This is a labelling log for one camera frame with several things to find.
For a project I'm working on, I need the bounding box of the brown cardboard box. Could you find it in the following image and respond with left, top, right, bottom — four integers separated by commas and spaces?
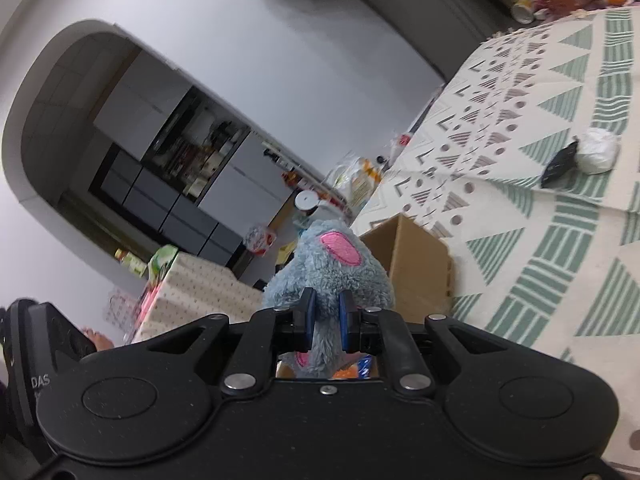
357, 213, 456, 326

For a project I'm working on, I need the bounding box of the polka dot side table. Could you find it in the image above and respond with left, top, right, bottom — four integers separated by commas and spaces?
132, 252, 271, 343

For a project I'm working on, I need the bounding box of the white soft ball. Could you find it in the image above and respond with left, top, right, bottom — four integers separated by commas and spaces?
572, 127, 621, 176

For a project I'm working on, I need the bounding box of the small black cloth item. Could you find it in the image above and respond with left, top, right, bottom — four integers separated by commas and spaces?
539, 140, 580, 190

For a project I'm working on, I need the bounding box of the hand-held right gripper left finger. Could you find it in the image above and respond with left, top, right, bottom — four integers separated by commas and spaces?
145, 287, 317, 397

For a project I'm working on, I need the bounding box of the red white packet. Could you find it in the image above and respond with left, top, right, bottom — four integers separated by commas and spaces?
243, 225, 278, 256

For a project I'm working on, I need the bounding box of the grey kitchen cabinet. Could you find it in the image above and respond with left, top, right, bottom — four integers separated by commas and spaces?
60, 50, 296, 271

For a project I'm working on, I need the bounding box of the white round stool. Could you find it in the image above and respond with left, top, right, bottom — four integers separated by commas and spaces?
294, 191, 328, 216

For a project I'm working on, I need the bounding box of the dark grey door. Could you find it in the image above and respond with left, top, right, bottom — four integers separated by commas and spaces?
335, 0, 516, 83

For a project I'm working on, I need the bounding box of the green packet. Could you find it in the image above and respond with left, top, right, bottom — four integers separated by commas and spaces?
147, 245, 180, 281

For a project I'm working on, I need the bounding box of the person's left hand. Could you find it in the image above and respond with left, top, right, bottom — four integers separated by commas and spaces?
82, 327, 116, 353

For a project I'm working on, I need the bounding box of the yellow white plastic bag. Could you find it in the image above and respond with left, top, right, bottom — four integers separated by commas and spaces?
325, 155, 386, 211

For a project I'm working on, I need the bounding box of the green grey patterned blanket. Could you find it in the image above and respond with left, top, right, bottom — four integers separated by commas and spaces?
350, 5, 640, 376

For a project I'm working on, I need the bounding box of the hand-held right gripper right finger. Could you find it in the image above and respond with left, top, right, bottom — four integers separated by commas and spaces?
339, 290, 506, 396

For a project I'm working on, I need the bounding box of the grey pink plush toy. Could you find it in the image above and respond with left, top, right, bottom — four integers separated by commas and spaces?
262, 218, 396, 380

